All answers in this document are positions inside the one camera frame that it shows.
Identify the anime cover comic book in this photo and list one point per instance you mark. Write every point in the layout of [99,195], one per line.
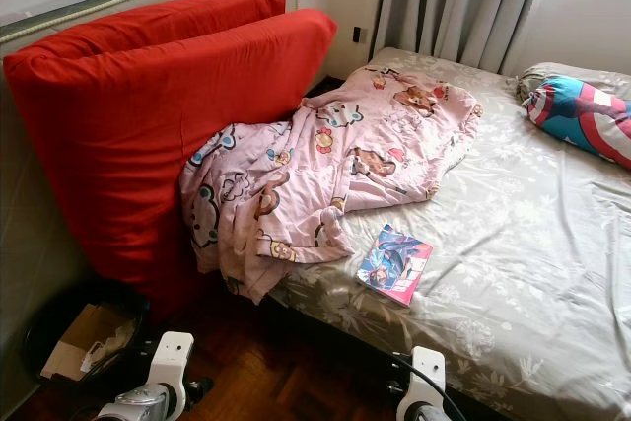
[394,265]

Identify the brown cardboard box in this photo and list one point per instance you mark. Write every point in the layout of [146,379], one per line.
[71,337]

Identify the black round waste bin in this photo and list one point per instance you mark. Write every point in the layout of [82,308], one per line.
[39,327]

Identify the pink cartoon print blanket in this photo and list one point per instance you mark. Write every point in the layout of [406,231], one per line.
[315,175]

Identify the large red cushion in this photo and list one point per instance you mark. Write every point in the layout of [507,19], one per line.
[148,145]
[187,19]

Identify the bed with beige floral sheet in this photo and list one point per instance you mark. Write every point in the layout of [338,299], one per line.
[523,244]

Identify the grey pleated curtain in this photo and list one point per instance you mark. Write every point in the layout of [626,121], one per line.
[454,7]

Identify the red white blue bolster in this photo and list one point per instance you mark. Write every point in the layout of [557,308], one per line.
[582,115]

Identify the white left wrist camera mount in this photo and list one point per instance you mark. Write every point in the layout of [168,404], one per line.
[173,357]

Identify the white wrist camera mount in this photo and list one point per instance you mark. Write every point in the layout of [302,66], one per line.
[422,377]
[173,357]

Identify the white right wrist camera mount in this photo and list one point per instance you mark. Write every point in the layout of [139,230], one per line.
[422,377]

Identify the black wall socket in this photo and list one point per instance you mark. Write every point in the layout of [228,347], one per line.
[359,35]

